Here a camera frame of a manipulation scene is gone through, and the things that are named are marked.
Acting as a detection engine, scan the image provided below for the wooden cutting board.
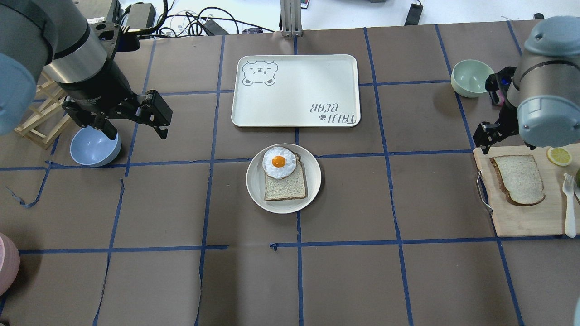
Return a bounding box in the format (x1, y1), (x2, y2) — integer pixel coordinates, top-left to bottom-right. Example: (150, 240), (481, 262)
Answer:
(473, 143), (580, 237)

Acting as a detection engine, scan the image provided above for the white round plate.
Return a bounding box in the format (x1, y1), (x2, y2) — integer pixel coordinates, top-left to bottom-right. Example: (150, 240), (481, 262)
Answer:
(245, 143), (322, 213)

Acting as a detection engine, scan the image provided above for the wooden rack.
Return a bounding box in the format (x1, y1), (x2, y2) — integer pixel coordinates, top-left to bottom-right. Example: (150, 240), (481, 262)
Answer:
(13, 72), (71, 150)

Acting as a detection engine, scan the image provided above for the pink bowl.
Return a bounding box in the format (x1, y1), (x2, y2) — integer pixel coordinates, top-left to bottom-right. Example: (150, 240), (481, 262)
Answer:
(0, 233), (20, 295)

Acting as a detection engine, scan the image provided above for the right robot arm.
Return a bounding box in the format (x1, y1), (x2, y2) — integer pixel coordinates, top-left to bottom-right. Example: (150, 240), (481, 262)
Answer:
(473, 16), (580, 154)

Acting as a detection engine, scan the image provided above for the fried egg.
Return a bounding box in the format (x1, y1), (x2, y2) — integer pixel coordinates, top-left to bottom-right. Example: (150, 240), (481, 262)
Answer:
(262, 147), (298, 180)

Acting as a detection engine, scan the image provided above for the white plastic fork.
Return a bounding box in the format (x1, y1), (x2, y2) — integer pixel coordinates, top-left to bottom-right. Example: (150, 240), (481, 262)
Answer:
(562, 173), (576, 239)

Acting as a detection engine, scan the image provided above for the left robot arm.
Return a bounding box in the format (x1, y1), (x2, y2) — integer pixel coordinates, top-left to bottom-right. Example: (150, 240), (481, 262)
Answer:
(0, 0), (172, 140)

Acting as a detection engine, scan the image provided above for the pink cloth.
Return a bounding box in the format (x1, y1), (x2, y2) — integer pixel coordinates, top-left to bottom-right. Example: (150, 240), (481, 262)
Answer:
(490, 90), (505, 107)

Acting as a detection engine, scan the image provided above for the black power adapter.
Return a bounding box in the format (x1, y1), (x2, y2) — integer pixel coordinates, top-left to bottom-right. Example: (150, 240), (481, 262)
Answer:
(123, 2), (157, 35)

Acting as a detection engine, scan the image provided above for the cream bear tray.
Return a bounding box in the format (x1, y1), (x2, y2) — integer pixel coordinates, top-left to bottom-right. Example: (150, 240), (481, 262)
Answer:
(231, 54), (361, 128)

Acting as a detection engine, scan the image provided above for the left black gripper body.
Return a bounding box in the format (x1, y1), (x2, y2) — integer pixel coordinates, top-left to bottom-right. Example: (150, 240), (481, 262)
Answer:
(62, 90), (173, 128)

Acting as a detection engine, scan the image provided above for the black adapter on desk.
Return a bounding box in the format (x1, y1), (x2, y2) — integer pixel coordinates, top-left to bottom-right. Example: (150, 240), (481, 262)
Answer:
(404, 0), (423, 25)

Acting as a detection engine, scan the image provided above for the blue bowl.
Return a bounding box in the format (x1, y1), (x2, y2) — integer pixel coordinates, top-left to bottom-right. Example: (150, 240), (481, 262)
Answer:
(70, 127), (122, 167)

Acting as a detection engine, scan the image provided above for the lemon half slice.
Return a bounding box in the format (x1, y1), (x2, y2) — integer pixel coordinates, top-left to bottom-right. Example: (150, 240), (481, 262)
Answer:
(546, 147), (573, 167)

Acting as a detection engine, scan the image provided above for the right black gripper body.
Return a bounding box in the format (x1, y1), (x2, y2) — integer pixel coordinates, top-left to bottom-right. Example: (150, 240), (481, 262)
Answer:
(473, 105), (520, 146)

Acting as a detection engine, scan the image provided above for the bread slice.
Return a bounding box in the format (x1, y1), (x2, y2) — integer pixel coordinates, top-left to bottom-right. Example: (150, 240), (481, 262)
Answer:
(489, 155), (545, 206)
(263, 151), (307, 201)

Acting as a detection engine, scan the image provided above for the aluminium frame post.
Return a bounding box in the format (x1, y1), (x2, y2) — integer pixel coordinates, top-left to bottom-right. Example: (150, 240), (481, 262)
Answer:
(280, 0), (303, 37)

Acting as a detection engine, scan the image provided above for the green bowl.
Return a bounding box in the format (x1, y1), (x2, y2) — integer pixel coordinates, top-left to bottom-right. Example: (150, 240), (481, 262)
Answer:
(451, 59), (494, 98)

